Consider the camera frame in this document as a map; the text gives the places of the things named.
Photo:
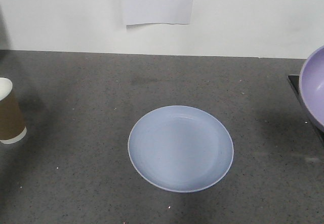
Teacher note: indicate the purple plastic bowl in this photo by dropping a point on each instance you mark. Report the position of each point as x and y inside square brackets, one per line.
[311, 85]

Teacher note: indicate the light blue plate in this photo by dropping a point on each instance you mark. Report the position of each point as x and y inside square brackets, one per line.
[180, 149]

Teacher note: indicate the brown paper cup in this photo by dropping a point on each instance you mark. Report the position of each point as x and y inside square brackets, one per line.
[13, 127]

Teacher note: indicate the black induction cooktop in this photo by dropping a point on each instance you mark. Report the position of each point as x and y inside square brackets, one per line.
[294, 83]

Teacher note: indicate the white paper sheet on wall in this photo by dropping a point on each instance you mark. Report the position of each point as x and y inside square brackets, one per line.
[137, 12]

